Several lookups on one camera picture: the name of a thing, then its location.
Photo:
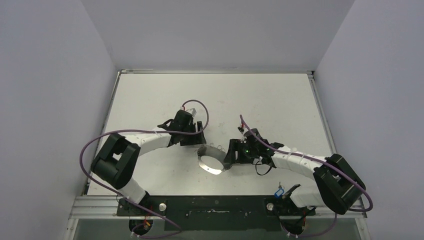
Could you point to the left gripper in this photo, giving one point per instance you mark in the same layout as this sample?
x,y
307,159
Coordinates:
x,y
198,140

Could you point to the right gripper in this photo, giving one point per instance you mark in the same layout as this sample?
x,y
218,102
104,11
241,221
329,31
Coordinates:
x,y
234,150

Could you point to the large metal key ring plate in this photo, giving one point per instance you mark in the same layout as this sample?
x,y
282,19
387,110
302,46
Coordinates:
x,y
210,158

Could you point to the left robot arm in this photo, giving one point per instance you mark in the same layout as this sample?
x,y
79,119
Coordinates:
x,y
116,161

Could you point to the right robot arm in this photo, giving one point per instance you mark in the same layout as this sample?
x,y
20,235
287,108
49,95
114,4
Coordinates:
x,y
338,186

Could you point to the blue tagged key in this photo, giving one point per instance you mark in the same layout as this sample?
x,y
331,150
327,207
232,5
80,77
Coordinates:
x,y
280,190

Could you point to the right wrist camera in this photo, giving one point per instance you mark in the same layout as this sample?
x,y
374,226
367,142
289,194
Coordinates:
x,y
241,128

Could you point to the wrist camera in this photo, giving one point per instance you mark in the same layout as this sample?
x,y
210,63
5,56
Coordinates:
x,y
241,128
191,111

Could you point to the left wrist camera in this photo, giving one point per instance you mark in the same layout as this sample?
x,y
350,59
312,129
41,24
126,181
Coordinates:
x,y
191,111

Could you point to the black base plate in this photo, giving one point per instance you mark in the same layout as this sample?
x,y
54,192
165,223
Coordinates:
x,y
229,212

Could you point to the aluminium rail front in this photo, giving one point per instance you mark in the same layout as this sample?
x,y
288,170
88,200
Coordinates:
x,y
107,207

